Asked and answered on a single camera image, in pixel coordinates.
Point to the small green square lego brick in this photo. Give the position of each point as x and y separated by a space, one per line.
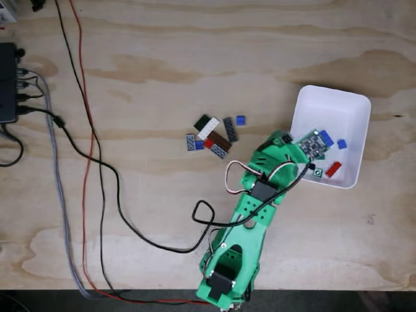
318 173

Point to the long red lego brick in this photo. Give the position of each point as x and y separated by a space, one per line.
334 169

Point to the long blue lego brick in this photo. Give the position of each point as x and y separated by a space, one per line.
328 139

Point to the dark grey USB hub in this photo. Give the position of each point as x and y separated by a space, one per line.
8 81

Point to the black clamp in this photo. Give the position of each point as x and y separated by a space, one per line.
38 5

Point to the small red lego brick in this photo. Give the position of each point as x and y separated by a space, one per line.
209 143

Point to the white plastic bin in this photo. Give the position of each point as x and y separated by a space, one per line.
338 110

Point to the small black lego brick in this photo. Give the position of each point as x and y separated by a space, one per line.
311 166

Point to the dark green lego plate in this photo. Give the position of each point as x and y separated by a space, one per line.
201 122

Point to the white lego brick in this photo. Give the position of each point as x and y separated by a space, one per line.
208 128

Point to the white box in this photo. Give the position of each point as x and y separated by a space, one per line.
6 11

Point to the small blue lego brick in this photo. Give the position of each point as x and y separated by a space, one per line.
199 145
240 120
341 144

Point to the black camera circuit board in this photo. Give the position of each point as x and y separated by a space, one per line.
311 145

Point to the brown lego plate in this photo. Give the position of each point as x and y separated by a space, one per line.
221 139

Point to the long dark grey lego plate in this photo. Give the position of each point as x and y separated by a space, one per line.
230 129

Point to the grey lego brick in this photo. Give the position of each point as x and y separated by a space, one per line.
190 142
218 150

